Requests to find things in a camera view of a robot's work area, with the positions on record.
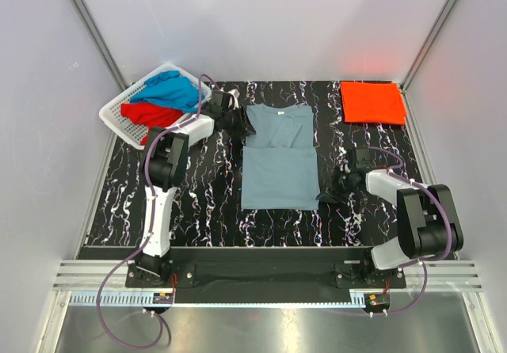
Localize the aluminium frame rail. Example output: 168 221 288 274
52 260 482 309

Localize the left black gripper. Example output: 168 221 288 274
221 105 254 139

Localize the red t shirt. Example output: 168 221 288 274
120 102 184 128

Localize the grey blue t shirt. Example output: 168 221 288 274
241 104 320 211

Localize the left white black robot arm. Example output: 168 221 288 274
133 89 255 287

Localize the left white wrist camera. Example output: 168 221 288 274
227 89 239 110

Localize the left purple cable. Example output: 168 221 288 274
96 74 217 348

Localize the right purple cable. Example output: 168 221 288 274
366 146 456 314

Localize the white plastic laundry basket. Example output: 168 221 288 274
99 63 199 150

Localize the folded orange t shirt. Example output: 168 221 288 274
340 82 406 126

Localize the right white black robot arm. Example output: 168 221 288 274
316 146 463 289

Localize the purple cable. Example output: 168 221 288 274
366 146 456 314
96 74 217 348

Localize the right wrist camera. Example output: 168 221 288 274
347 147 375 173

